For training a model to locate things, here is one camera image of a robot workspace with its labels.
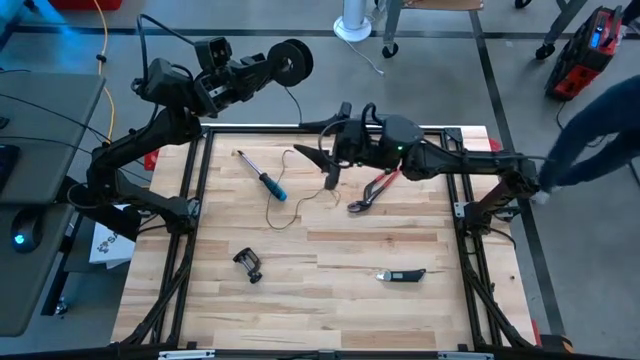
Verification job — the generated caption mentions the white pole base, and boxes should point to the white pole base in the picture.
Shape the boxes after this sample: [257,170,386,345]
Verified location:
[333,0,374,43]

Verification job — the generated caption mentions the black utility knife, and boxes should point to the black utility knife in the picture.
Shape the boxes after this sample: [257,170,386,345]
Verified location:
[374,267,428,284]

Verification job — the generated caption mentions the black floor cable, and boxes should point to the black floor cable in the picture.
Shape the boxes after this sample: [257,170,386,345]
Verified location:
[555,99,609,149]

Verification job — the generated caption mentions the blue-handled screwdriver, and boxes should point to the blue-handled screwdriver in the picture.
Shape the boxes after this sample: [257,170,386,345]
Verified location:
[234,148,290,203]

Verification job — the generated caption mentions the thin black cable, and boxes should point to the thin black cable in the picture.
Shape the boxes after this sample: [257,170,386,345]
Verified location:
[0,91,111,144]
[0,136,94,156]

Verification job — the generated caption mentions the thin dark wire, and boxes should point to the thin dark wire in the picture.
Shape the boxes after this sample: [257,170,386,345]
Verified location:
[264,84,344,232]

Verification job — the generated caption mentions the grey desk panel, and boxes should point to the grey desk panel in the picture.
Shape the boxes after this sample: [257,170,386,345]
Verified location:
[0,72,107,206]
[0,202,76,337]

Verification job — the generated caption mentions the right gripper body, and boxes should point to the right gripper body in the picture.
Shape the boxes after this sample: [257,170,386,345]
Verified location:
[324,102,384,191]

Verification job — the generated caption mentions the black crossbar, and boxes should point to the black crossbar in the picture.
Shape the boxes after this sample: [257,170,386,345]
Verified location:
[0,342,640,360]

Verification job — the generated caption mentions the black desk leg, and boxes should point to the black desk leg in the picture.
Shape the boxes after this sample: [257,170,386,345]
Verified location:
[40,222,81,317]

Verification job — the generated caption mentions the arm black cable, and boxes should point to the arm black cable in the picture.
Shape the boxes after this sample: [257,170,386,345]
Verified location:
[135,13,199,89]
[360,102,384,126]

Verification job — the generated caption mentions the white printed bag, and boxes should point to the white printed bag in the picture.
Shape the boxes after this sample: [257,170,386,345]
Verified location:
[88,225,137,270]

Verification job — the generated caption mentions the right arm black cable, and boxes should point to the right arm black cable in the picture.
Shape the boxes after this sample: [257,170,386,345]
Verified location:
[360,102,384,126]

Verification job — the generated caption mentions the white floor cable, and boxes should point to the white floor cable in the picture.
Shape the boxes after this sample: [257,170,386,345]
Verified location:
[343,39,385,76]

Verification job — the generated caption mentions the yellow cable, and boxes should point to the yellow cable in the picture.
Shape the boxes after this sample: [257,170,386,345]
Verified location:
[91,0,117,144]

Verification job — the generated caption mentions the black computer mouse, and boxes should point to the black computer mouse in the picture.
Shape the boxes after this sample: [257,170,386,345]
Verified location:
[10,209,44,255]

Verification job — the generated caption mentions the black aluminium table frame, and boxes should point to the black aluminium table frame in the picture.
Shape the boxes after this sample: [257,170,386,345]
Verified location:
[112,124,539,351]

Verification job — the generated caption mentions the red plastic bin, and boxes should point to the red plastic bin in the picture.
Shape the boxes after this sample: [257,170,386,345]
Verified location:
[48,0,124,12]

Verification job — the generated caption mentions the red-handled pliers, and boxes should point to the red-handled pliers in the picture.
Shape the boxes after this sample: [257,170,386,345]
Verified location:
[347,169,404,215]

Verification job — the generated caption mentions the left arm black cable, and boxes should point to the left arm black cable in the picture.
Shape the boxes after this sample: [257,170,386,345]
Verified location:
[135,13,199,89]

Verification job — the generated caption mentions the black angled support beam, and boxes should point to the black angled support beam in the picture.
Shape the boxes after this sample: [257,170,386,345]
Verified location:
[55,189,144,242]

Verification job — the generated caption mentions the black wire spool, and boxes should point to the black wire spool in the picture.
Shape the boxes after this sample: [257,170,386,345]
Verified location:
[267,38,315,87]

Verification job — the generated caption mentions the black C-clamp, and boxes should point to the black C-clamp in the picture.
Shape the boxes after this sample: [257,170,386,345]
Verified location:
[231,246,264,285]

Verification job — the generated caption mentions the grey cart leg with caster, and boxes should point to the grey cart leg with caster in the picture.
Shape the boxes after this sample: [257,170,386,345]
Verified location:
[381,0,404,60]
[534,0,589,62]

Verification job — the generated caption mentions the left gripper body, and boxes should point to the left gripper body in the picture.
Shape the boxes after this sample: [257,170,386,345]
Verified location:
[192,52,261,119]

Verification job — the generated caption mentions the wooden cart top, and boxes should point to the wooden cart top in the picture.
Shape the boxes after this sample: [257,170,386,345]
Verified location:
[402,0,485,12]

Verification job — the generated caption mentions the red tool case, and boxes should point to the red tool case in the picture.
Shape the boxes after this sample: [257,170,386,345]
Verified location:
[543,4,625,103]

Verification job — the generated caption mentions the silver metal bracket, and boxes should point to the silver metal bracket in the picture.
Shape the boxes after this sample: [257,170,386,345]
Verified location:
[158,349,216,360]
[437,351,495,360]

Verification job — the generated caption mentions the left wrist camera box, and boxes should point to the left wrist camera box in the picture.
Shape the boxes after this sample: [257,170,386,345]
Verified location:
[193,35,234,71]

